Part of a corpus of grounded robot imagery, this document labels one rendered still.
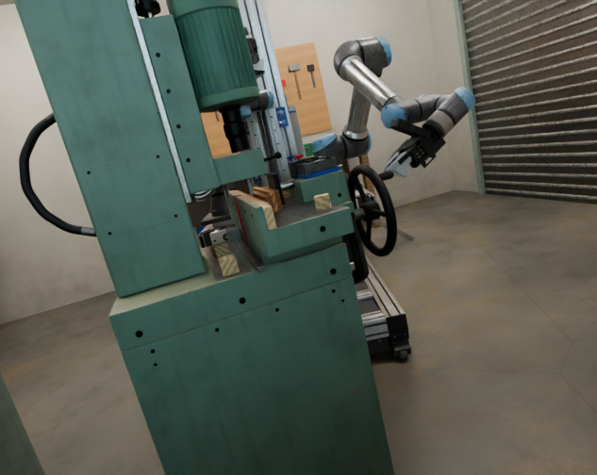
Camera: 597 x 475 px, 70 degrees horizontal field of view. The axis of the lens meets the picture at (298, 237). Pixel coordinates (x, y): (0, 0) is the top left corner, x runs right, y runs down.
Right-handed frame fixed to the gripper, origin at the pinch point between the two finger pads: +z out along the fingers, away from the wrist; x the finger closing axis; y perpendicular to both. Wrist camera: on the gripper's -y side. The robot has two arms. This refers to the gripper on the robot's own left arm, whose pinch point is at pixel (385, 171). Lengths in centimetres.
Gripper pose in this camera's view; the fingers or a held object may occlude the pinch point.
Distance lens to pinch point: 132.6
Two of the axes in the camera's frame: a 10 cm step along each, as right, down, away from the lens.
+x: -2.8, -1.6, 9.5
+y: 6.6, 6.8, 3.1
